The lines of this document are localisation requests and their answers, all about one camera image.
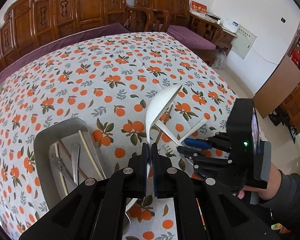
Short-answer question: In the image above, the right forearm grey sleeve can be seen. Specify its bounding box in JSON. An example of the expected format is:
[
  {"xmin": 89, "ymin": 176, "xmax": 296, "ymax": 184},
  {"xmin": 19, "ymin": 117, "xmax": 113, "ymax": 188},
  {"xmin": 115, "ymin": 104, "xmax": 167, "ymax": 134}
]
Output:
[{"xmin": 259, "ymin": 173, "xmax": 300, "ymax": 231}]

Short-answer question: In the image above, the smiley metal utensil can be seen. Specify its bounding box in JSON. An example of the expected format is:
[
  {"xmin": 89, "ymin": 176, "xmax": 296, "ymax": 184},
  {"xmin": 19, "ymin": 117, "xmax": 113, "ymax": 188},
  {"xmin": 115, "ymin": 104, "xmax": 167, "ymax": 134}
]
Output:
[{"xmin": 51, "ymin": 154, "xmax": 77, "ymax": 195}]

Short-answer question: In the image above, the wooden side cabinet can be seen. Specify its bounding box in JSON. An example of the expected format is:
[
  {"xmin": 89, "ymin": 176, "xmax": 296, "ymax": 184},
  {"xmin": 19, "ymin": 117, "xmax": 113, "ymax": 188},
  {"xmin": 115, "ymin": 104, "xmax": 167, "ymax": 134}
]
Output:
[{"xmin": 187, "ymin": 12, "xmax": 237, "ymax": 67}]

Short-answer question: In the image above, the white plastic fork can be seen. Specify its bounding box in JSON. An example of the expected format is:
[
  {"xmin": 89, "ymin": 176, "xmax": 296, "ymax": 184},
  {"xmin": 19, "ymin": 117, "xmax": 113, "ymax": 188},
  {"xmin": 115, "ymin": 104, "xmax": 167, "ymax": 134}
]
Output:
[{"xmin": 162, "ymin": 142, "xmax": 183, "ymax": 154}]

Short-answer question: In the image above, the dark wooden chopstick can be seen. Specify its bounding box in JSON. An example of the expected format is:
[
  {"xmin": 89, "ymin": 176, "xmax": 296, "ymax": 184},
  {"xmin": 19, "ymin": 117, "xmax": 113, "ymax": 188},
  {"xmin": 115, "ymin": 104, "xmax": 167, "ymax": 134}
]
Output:
[
  {"xmin": 57, "ymin": 139, "xmax": 88, "ymax": 179},
  {"xmin": 155, "ymin": 105, "xmax": 173, "ymax": 143}
]

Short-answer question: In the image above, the white soup spoon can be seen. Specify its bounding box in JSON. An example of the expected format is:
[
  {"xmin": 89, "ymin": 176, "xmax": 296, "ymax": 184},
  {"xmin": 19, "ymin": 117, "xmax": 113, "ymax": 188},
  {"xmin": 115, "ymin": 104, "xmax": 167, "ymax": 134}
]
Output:
[{"xmin": 155, "ymin": 119, "xmax": 207, "ymax": 144}]

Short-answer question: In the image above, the carved wooden bench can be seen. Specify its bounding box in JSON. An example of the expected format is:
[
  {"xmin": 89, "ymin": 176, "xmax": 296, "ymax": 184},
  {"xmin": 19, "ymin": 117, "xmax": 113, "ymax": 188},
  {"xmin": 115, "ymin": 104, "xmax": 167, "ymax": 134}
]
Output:
[
  {"xmin": 0, "ymin": 0, "xmax": 171, "ymax": 73},
  {"xmin": 135, "ymin": 0, "xmax": 191, "ymax": 28}
]

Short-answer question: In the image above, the orange print tablecloth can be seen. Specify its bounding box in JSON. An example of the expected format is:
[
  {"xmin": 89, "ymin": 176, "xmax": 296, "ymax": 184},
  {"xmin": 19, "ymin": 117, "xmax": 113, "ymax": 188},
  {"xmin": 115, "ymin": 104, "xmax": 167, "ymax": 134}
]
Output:
[{"xmin": 0, "ymin": 33, "xmax": 236, "ymax": 239}]

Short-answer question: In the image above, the metal spoon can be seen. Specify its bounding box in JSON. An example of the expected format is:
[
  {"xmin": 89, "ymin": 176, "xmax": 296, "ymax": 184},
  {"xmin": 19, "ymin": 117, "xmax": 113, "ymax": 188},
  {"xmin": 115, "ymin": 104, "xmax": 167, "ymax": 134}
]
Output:
[{"xmin": 70, "ymin": 142, "xmax": 81, "ymax": 185}]

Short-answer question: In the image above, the person's right hand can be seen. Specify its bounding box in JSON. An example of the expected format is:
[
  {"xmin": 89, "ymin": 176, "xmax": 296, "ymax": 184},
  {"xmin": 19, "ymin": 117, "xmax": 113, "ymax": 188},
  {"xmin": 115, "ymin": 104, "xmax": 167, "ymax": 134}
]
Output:
[{"xmin": 237, "ymin": 162, "xmax": 282, "ymax": 201}]

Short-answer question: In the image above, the metal rectangular tray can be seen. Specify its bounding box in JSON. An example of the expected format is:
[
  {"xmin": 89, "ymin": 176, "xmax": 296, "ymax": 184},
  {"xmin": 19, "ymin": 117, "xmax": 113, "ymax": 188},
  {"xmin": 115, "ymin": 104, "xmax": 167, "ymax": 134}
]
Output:
[{"xmin": 34, "ymin": 117, "xmax": 109, "ymax": 209}]

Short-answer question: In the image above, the white router box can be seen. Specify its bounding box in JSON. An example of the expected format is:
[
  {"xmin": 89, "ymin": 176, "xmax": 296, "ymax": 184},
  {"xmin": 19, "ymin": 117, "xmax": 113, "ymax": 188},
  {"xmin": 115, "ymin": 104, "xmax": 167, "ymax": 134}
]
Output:
[{"xmin": 222, "ymin": 19, "xmax": 240, "ymax": 34}]

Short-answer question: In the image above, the large white ladle spoon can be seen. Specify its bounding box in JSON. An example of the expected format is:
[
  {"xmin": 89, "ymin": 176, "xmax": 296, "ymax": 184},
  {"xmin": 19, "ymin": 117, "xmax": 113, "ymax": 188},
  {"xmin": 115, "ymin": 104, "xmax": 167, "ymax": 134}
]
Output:
[{"xmin": 145, "ymin": 85, "xmax": 182, "ymax": 147}]

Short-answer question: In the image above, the purple bench cushion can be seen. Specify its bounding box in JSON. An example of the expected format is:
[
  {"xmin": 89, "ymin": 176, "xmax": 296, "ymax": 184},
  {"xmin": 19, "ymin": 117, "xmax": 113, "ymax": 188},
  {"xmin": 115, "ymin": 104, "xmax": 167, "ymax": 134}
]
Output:
[{"xmin": 166, "ymin": 25, "xmax": 216, "ymax": 50}]

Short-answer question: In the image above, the red sign plaque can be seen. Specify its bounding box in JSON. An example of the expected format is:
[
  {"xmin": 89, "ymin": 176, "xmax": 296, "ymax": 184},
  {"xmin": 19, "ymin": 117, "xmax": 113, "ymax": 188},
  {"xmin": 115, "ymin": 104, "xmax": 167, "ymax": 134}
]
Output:
[{"xmin": 190, "ymin": 1, "xmax": 207, "ymax": 15}]

